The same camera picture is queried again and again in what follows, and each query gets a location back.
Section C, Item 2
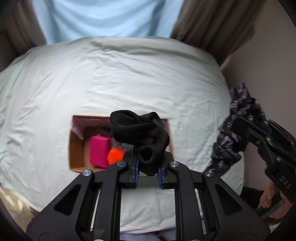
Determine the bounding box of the grey fluffy plush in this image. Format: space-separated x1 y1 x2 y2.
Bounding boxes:
111 138 134 152

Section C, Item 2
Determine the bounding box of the brown right curtain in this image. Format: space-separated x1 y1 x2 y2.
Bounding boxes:
170 0 265 65

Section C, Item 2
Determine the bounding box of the cardboard box with pink lining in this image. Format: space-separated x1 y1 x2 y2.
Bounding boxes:
69 110 173 175

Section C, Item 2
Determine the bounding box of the person's right hand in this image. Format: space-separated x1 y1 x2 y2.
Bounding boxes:
255 182 293 225

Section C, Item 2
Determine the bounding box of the pale green bed sheet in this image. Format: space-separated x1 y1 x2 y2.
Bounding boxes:
0 36 244 235

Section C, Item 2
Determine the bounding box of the brown left curtain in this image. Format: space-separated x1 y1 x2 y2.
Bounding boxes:
1 1 47 56

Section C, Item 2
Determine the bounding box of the black sock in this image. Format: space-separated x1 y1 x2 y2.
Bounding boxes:
110 110 170 176

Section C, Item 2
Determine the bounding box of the pink zip pouch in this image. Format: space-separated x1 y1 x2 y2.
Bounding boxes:
89 135 111 168

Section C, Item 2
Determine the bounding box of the orange pom-pom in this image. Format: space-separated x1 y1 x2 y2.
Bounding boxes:
107 147 124 166

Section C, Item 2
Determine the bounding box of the dark patterned scrunchie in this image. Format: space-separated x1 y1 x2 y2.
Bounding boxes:
206 83 271 176

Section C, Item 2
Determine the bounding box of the brown curtain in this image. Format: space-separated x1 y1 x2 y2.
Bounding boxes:
1 1 47 56
170 0 265 65

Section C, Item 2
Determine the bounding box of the light blue hanging cloth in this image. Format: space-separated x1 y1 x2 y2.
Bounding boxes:
32 0 183 44

